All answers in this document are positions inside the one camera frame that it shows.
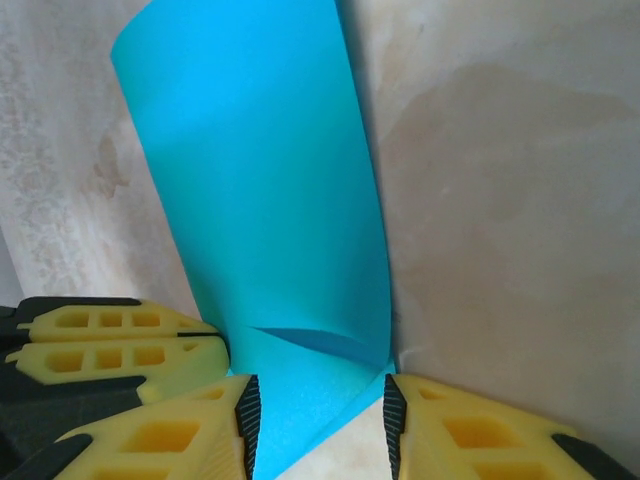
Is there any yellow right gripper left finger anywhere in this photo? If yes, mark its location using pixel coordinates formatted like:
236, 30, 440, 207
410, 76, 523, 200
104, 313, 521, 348
34, 373, 262, 480

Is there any blue paper sheet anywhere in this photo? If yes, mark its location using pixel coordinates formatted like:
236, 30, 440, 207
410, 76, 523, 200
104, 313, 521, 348
109, 0, 396, 480

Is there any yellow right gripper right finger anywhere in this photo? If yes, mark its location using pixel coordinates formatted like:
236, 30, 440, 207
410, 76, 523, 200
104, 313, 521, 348
382, 373, 640, 480

